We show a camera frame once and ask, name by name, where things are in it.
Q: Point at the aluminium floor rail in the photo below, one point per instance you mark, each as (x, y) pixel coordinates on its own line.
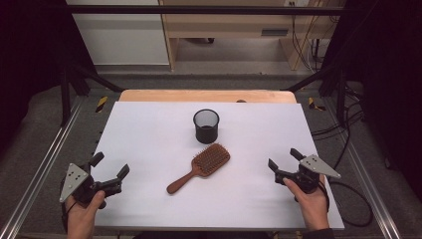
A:
(384, 215)
(40, 166)

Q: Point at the white cabinet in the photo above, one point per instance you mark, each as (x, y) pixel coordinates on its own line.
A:
(122, 40)

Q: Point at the yellow black floor tape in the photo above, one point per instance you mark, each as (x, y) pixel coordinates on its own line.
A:
(102, 104)
(315, 104)

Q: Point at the black horizontal frame bar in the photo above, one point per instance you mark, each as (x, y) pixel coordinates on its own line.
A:
(199, 10)

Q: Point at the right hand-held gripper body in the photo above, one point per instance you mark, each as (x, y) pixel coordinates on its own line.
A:
(310, 172)

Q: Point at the person's right hand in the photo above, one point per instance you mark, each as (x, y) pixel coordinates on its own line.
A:
(312, 205)

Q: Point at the light wooden desk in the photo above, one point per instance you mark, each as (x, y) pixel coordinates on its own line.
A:
(232, 26)

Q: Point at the person's left hand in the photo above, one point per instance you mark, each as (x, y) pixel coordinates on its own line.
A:
(81, 219)

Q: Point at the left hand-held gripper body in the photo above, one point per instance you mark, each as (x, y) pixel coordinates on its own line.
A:
(73, 181)

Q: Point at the white table sheet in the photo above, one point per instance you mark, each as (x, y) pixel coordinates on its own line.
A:
(159, 149)

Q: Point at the wooden table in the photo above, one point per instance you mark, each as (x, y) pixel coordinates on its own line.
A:
(199, 96)

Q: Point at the brown wooden hairbrush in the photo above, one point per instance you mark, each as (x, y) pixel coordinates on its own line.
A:
(205, 164)

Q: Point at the black chair caster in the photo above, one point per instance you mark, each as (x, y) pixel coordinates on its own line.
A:
(210, 40)

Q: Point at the black mesh cup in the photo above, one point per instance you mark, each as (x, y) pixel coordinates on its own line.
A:
(206, 127)

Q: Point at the black metal stand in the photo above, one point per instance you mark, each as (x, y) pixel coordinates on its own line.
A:
(65, 99)
(341, 99)

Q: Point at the dark curtain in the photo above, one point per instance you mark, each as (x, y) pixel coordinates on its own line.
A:
(30, 66)
(388, 83)

